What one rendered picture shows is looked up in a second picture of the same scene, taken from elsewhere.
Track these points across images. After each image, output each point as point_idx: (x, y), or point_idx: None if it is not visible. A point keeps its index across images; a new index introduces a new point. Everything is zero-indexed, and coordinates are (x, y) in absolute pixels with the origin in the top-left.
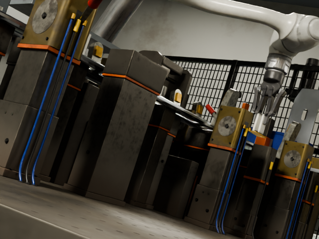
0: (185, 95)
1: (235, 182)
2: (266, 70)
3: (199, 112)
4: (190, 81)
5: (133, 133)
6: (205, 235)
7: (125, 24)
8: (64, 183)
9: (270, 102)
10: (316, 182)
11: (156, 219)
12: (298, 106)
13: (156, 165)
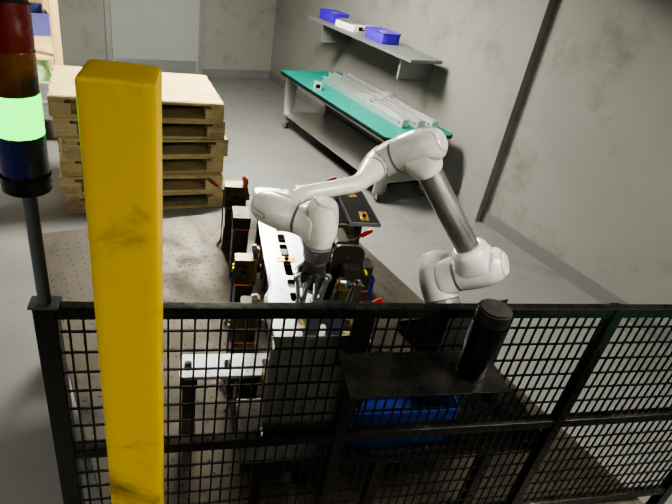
0: (330, 264)
1: None
2: None
3: (334, 285)
4: (332, 253)
5: (231, 244)
6: (187, 283)
7: (438, 209)
8: None
9: (303, 286)
10: None
11: (206, 276)
12: (335, 322)
13: (267, 284)
